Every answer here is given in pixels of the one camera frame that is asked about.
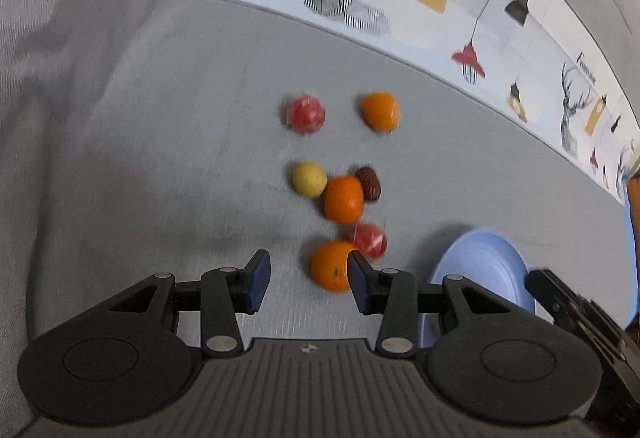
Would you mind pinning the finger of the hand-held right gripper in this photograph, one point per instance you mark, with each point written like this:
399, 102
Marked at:
552, 293

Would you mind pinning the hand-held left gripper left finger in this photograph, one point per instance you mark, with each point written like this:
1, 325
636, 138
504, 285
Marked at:
259, 280

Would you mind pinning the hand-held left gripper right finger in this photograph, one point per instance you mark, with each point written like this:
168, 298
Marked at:
359, 280

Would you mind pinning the orange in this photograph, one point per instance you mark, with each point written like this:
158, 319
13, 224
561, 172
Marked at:
381, 111
344, 199
327, 266

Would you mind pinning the red fruit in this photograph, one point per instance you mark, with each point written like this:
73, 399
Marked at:
305, 114
370, 240

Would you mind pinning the light blue plate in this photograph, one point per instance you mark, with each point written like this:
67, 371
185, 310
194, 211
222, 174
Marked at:
482, 263

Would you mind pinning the dark red date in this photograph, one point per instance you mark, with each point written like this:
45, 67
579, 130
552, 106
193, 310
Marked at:
370, 183

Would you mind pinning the yellow round fruit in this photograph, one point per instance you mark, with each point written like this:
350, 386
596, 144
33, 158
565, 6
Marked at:
309, 178

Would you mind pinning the grey bed sheet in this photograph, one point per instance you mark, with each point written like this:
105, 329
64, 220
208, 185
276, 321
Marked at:
200, 178

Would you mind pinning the light grey quilt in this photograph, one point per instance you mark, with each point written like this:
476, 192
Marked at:
60, 67

